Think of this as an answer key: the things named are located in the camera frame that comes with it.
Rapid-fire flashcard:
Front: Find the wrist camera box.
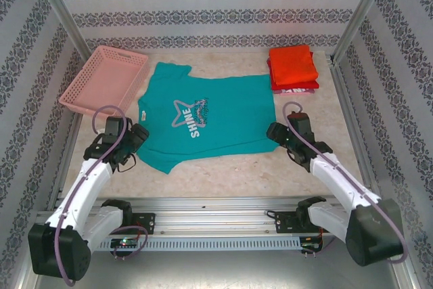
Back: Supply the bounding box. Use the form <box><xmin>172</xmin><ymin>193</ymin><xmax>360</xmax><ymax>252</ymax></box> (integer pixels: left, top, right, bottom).
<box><xmin>103</xmin><ymin>116</ymin><xmax>129</xmax><ymax>143</ymax></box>
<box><xmin>286</xmin><ymin>112</ymin><xmax>311</xmax><ymax>136</ymax></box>

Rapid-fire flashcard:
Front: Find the folded orange t-shirt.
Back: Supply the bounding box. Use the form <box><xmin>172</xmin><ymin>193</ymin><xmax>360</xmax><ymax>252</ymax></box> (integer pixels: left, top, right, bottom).
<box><xmin>269</xmin><ymin>45</ymin><xmax>319</xmax><ymax>87</ymax></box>

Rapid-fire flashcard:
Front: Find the folded red t-shirt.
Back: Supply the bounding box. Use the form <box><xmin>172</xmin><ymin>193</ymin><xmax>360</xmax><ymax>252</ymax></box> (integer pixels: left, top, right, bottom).
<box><xmin>266</xmin><ymin>57</ymin><xmax>321</xmax><ymax>91</ymax></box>

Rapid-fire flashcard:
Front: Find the aluminium mounting rail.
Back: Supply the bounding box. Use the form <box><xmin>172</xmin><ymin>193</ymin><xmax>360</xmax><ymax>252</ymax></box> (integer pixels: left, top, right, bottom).
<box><xmin>32</xmin><ymin>196</ymin><xmax>402</xmax><ymax>236</ymax></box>

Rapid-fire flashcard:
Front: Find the teal printed t-shirt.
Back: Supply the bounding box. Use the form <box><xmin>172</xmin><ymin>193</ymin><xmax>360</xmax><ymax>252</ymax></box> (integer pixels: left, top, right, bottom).
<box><xmin>136</xmin><ymin>61</ymin><xmax>280</xmax><ymax>175</ymax></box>

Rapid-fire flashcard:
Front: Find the grey metal tray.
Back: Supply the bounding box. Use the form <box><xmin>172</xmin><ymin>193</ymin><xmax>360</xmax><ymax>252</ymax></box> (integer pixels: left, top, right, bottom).
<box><xmin>20</xmin><ymin>231</ymin><xmax>417</xmax><ymax>289</ymax></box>

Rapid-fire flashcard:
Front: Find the pink plastic basket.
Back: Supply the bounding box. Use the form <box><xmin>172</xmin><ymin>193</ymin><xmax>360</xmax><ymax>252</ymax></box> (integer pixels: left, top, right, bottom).
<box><xmin>58</xmin><ymin>45</ymin><xmax>150</xmax><ymax>116</ymax></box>

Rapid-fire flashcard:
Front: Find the grey slotted cable duct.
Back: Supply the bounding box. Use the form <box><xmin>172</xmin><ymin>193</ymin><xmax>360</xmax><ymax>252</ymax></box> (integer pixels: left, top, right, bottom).
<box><xmin>91</xmin><ymin>236</ymin><xmax>302</xmax><ymax>251</ymax></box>

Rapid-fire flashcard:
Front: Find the aluminium side rail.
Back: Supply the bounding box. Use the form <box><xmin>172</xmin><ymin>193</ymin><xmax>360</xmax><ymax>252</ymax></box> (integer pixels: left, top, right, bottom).
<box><xmin>330</xmin><ymin>60</ymin><xmax>385</xmax><ymax>207</ymax></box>
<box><xmin>45</xmin><ymin>62</ymin><xmax>99</xmax><ymax>210</ymax></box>

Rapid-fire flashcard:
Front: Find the aluminium frame post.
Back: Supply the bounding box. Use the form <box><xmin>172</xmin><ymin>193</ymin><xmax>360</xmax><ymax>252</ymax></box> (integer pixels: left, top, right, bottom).
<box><xmin>30</xmin><ymin>0</ymin><xmax>99</xmax><ymax>66</ymax></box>
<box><xmin>329</xmin><ymin>0</ymin><xmax>398</xmax><ymax>65</ymax></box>

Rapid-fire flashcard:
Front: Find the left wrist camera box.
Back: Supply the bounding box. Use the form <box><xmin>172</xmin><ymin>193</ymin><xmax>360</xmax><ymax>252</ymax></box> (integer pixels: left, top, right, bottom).
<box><xmin>103</xmin><ymin>116</ymin><xmax>129</xmax><ymax>143</ymax></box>

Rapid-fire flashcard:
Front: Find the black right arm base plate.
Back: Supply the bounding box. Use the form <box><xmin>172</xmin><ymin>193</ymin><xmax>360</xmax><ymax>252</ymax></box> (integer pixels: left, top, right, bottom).
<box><xmin>274</xmin><ymin>210</ymin><xmax>315</xmax><ymax>235</ymax></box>

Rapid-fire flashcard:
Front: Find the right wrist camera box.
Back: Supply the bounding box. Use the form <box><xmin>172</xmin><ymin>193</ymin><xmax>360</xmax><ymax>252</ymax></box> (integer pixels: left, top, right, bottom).
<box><xmin>286</xmin><ymin>112</ymin><xmax>311</xmax><ymax>136</ymax></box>

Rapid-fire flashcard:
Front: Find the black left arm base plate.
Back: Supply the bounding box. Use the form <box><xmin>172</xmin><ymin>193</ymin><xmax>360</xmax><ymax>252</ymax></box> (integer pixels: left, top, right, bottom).
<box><xmin>130</xmin><ymin>213</ymin><xmax>157</xmax><ymax>235</ymax></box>

